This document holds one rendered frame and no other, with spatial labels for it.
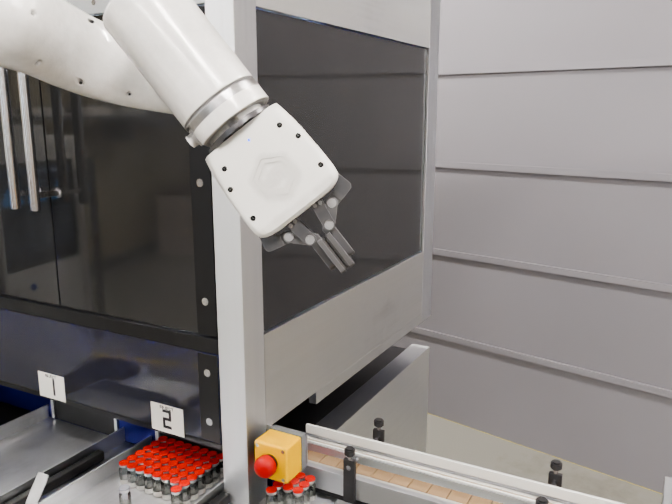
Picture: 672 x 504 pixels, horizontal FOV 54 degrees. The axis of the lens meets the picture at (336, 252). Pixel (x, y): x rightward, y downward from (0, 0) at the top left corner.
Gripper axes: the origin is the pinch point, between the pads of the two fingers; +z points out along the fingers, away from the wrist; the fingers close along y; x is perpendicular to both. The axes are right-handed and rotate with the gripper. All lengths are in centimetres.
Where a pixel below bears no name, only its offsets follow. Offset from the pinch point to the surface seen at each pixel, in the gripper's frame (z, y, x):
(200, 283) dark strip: -7, -26, 55
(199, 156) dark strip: -25, -11, 51
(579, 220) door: 69, 82, 223
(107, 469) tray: 11, -69, 66
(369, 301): 21, -6, 99
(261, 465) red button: 25, -37, 48
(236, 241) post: -9, -15, 49
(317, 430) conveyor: 32, -30, 70
